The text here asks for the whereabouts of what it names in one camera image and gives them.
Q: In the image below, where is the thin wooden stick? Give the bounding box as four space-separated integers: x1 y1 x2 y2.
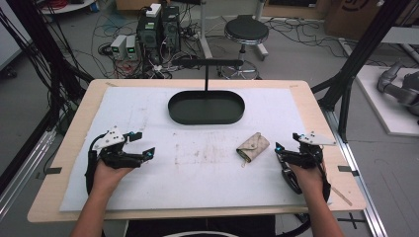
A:
330 186 354 207

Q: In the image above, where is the white table mat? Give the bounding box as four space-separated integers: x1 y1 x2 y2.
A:
59 86 309 212

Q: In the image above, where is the white round table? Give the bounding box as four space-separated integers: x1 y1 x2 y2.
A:
39 0 97 16

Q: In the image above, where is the grey power supply unit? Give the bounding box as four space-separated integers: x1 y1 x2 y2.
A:
110 34 128 61
125 35 139 61

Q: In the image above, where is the beige quilted key pouch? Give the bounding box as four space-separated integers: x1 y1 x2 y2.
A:
235 131 271 165

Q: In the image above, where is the person's dark clothing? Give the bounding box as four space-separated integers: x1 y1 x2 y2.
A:
125 214 277 237

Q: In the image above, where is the tangle of floor cables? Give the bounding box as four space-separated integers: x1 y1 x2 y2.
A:
73 6 206 80

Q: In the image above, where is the black round stool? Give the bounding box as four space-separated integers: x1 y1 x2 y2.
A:
216 14 270 81

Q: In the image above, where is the person's right hand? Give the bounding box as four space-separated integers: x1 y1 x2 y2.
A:
291 162 328 202

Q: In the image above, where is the person's left hand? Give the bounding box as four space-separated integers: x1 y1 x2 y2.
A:
89 161 133 199

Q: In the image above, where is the cardboard box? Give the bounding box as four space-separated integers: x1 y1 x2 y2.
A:
323 0 384 41

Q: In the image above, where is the white floor board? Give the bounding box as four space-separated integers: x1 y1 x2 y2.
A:
355 64 419 137

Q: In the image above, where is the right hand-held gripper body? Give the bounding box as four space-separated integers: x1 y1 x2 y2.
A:
280 130 338 196

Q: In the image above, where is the white box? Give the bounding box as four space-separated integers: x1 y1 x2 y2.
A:
145 3 163 19

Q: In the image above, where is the black computer tower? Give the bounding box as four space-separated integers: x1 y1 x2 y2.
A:
135 13 163 64
161 5 182 54

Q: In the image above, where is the black frame post with cables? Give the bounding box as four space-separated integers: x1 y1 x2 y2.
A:
0 0 95 134

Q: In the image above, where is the black oval tray hanger stand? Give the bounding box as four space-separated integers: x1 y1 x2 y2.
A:
167 58 247 126

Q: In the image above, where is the black tape cross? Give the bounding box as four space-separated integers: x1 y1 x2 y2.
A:
337 211 368 230

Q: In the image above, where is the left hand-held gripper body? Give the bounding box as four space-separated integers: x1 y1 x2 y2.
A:
90 125 135 170

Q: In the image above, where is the aluminium rail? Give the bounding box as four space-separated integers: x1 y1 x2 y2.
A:
323 108 389 237
0 128 57 221

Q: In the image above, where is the black tape piece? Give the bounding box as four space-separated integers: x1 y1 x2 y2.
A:
43 166 63 176
337 165 361 178

